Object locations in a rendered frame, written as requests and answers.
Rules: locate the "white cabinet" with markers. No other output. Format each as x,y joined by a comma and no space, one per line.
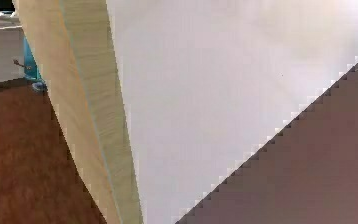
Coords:
3,50

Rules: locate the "blue chair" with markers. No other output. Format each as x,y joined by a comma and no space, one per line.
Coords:
29,65

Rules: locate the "pale wooden door frame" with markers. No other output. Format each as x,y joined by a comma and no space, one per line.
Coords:
87,100

